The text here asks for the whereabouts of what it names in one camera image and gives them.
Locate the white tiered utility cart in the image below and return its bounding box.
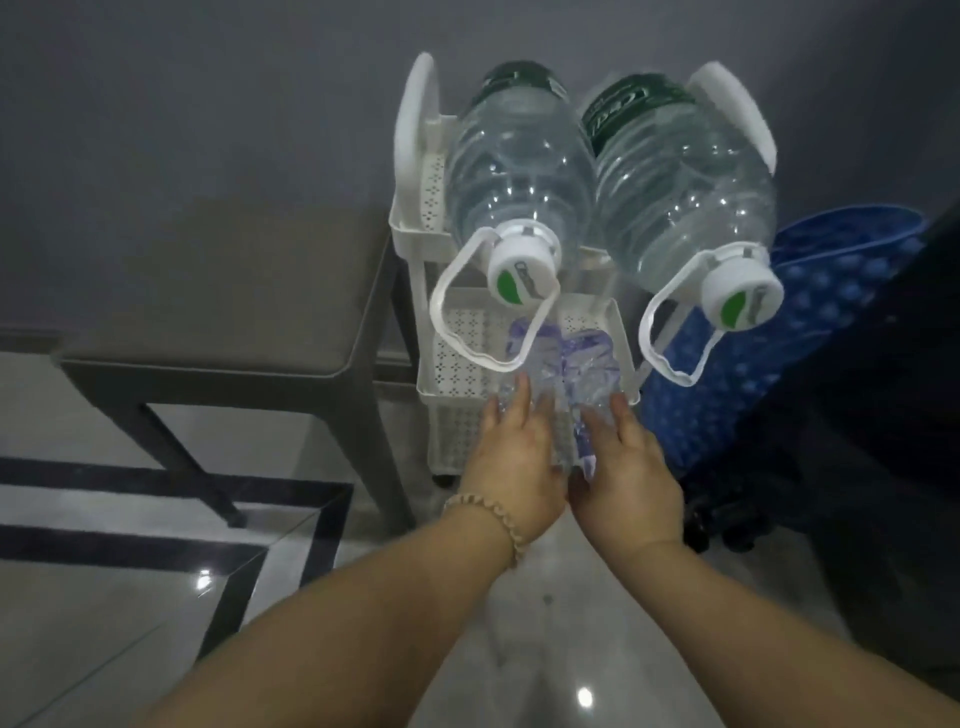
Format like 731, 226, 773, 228
387, 51, 778, 489

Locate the person's right forearm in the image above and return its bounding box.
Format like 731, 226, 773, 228
611, 538, 960, 728

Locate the person's left hand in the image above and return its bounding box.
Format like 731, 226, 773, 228
457, 373, 571, 547

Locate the grey cushioned stool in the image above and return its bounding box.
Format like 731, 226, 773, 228
51, 196, 418, 531

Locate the person's right hand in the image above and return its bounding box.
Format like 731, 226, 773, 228
568, 390, 687, 558

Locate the large clear water jug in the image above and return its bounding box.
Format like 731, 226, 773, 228
581, 71, 786, 388
429, 60, 598, 370

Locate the pack of small water bottles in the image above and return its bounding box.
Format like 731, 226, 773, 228
496, 313, 624, 481

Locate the blue bubbled mat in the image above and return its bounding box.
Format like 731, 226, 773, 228
637, 204, 931, 475

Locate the person's left forearm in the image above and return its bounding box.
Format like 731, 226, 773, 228
131, 506, 526, 728

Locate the beaded beige bracelet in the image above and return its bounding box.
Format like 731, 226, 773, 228
441, 492, 531, 570

